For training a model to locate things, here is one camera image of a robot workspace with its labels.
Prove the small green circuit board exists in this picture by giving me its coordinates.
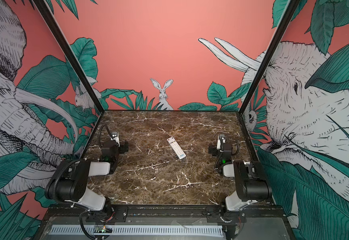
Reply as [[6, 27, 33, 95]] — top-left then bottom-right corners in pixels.
[[93, 225, 113, 235]]

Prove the white ribbed cable duct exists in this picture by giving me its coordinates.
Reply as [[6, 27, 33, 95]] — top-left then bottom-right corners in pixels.
[[47, 224, 225, 238]]

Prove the white remote control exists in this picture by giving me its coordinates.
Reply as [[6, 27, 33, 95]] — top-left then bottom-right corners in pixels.
[[167, 137, 186, 160]]

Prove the left black frame post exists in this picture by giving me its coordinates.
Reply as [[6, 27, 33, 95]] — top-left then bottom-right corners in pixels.
[[33, 0, 105, 114]]

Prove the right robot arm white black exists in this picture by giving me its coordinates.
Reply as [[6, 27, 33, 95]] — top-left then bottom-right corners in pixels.
[[208, 143, 272, 212]]

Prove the right black frame post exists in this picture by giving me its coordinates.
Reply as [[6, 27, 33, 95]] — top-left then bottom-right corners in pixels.
[[239, 0, 300, 116]]

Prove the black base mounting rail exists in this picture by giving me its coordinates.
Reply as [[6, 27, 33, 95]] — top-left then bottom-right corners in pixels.
[[88, 205, 286, 225]]

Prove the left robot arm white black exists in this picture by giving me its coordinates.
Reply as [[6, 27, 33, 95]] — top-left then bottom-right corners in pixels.
[[44, 140, 128, 212]]

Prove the black frame post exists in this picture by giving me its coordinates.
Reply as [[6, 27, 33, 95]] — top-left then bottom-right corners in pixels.
[[33, 0, 105, 114], [239, 0, 300, 116]]

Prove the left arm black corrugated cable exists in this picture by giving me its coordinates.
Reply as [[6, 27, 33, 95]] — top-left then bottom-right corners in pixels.
[[98, 124, 115, 148]]

